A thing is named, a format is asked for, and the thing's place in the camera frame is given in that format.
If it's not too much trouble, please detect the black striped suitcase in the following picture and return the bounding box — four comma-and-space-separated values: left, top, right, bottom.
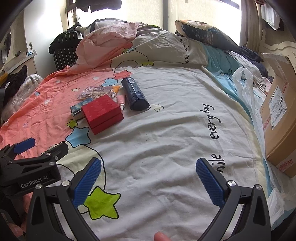
49, 30, 84, 70

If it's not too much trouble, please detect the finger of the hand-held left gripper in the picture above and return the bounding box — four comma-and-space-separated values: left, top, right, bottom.
40, 142, 69, 164
0, 138, 36, 160

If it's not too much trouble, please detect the white nightstand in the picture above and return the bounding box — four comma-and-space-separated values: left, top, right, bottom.
0, 50, 37, 77

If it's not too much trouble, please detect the printed pillow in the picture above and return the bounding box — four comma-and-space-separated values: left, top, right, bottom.
174, 20, 241, 52

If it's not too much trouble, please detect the beige curtain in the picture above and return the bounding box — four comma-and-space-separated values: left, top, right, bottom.
239, 0, 259, 47

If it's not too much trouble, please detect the clear plastic bag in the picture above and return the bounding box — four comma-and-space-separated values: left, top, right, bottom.
3, 74, 43, 121

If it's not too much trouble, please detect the white plastic bag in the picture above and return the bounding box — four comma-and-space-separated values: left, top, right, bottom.
266, 188, 289, 227
232, 67, 266, 149

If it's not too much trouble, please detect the dark blue duvet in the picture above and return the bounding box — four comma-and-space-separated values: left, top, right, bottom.
238, 45, 269, 77

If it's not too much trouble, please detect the cardboard box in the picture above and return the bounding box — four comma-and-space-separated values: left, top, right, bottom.
260, 53, 296, 178

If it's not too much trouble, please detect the white hanging garment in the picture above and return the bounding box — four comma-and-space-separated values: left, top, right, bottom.
260, 0, 287, 30

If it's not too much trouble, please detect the red gift box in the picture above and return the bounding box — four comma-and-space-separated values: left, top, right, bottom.
82, 95, 124, 135

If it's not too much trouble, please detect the black cloth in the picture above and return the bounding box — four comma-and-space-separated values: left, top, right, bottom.
5, 65, 28, 98

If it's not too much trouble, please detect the cream headboard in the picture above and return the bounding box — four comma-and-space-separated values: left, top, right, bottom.
255, 14, 296, 77

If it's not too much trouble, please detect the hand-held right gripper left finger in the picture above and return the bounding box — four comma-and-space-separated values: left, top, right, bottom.
27, 157, 102, 241

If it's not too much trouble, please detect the clear packet of clips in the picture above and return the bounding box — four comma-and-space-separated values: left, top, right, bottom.
77, 86, 111, 101

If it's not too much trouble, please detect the dark hanging jacket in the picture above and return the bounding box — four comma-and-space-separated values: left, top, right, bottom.
76, 0, 122, 12

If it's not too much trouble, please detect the pink tube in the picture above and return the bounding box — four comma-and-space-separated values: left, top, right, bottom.
116, 94, 125, 111

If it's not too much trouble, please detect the pink quilt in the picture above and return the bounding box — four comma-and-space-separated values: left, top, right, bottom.
76, 22, 141, 67

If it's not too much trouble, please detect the dark blue bottle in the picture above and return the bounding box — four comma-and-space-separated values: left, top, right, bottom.
121, 77, 150, 111

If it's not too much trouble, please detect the orange tube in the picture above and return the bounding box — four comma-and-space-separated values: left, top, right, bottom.
110, 85, 121, 98

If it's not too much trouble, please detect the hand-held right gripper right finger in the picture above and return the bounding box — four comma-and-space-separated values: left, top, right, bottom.
196, 158, 272, 241

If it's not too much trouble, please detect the person's right hand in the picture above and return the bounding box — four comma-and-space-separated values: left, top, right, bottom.
154, 232, 173, 241

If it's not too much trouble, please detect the small blue card box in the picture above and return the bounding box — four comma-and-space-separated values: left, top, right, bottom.
70, 99, 93, 120

